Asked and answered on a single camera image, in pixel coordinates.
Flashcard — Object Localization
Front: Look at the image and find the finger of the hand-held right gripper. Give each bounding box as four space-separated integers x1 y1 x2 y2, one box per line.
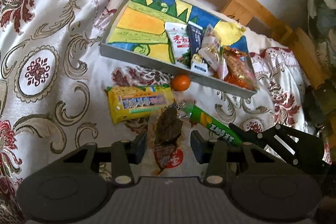
228 123 305 165

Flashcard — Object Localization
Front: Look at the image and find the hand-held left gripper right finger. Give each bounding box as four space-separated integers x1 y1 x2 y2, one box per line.
190 130 279 187

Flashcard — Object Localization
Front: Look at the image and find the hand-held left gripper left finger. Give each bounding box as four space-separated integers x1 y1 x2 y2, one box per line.
62 132 148 187

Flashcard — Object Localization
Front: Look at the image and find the green corn sausage packet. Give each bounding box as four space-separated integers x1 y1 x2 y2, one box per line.
189 105 246 147

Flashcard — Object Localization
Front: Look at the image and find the clear brown meat snack packet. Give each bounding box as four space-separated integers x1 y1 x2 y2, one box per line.
147 99 195 176

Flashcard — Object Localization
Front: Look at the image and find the clear packet with red print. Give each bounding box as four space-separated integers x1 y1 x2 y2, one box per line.
223 49 254 81

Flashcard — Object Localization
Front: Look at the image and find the clear nut bar packet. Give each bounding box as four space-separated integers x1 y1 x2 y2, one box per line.
201 25 223 56

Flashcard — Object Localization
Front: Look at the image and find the dark blue white snack packet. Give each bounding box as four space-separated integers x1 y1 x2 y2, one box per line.
187 22 213 75

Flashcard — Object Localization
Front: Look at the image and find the grey tray with painted bottom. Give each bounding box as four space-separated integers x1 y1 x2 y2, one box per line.
100 0 259 99

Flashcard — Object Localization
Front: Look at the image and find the yellow snack packet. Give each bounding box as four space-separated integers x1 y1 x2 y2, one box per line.
107 84 176 125

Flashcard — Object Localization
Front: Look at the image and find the orange red snack packet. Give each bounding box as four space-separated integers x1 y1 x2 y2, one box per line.
217 46 258 90

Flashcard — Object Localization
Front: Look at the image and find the tangerine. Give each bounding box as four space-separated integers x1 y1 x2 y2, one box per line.
171 74 191 92

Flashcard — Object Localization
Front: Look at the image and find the white green vegetable snack packet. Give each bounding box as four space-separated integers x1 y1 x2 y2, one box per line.
165 21 192 69

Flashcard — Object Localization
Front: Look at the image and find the floral satin bedspread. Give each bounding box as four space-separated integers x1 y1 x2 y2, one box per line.
0 0 331 219

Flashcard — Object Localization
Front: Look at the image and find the floral curtain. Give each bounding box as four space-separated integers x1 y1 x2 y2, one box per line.
306 0 336 62

